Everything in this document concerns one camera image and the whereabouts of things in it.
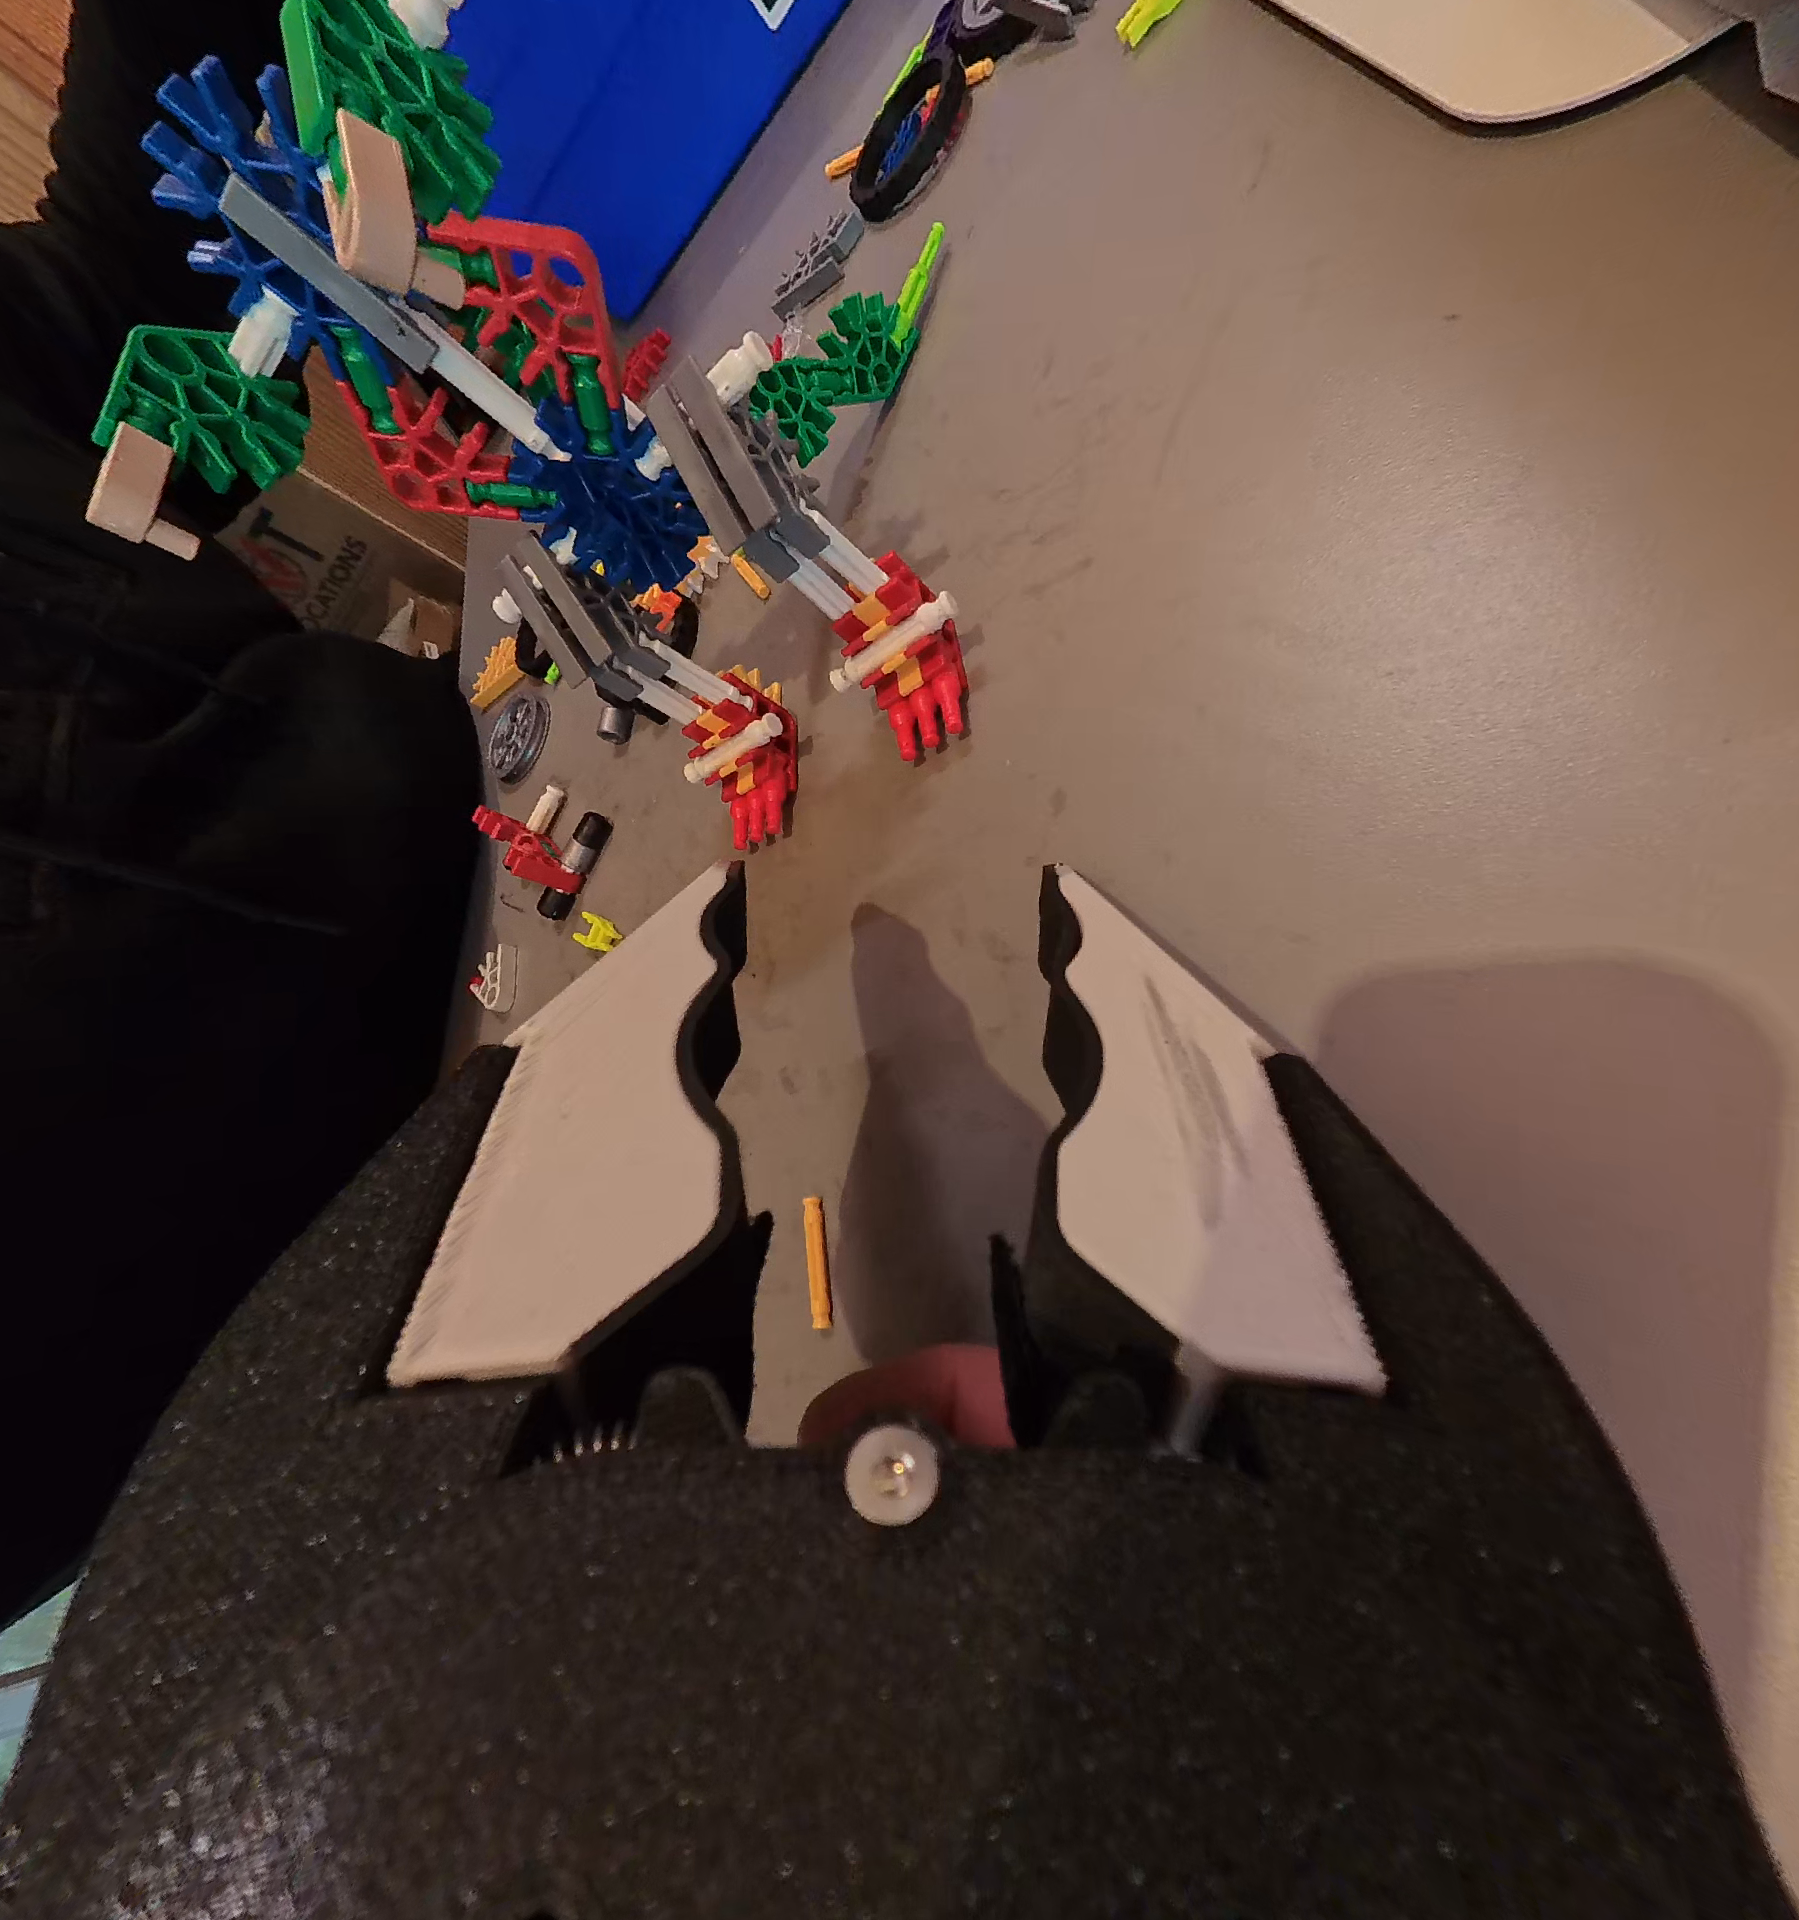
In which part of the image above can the red toy piece assembly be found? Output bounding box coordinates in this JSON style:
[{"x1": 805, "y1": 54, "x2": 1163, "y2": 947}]
[{"x1": 472, "y1": 778, "x2": 617, "y2": 925}]

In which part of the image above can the white monitor stand base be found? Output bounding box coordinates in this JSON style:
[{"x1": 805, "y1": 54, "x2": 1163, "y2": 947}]
[{"x1": 1259, "y1": 0, "x2": 1732, "y2": 125}]

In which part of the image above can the blue plastic bin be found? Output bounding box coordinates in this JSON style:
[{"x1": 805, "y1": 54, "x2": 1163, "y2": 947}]
[{"x1": 440, "y1": 0, "x2": 860, "y2": 324}]

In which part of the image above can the green fan connector assembly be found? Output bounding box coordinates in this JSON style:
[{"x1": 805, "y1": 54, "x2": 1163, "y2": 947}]
[{"x1": 707, "y1": 222, "x2": 950, "y2": 458}]

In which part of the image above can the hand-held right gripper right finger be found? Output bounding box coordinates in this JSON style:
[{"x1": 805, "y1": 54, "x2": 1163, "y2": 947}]
[{"x1": 988, "y1": 862, "x2": 1388, "y2": 1457}]

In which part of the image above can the dark grey connector piece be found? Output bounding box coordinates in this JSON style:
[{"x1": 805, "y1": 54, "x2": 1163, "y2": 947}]
[{"x1": 770, "y1": 209, "x2": 869, "y2": 313}]

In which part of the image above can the person's right hand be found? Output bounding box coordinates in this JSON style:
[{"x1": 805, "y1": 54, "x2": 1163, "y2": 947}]
[{"x1": 797, "y1": 1343, "x2": 1019, "y2": 1448}]

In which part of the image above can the printed cardboard box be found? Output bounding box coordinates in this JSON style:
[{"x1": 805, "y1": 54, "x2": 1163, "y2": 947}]
[{"x1": 216, "y1": 451, "x2": 469, "y2": 663}]

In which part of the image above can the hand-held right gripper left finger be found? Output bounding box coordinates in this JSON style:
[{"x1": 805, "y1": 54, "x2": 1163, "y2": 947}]
[{"x1": 384, "y1": 857, "x2": 772, "y2": 1448}]

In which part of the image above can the colourful construction toy model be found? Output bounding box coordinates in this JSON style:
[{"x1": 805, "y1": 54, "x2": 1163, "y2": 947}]
[{"x1": 84, "y1": 0, "x2": 976, "y2": 854}]

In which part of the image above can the large black toy tyre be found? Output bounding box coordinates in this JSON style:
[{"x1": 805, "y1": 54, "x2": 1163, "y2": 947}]
[{"x1": 845, "y1": 46, "x2": 976, "y2": 227}]

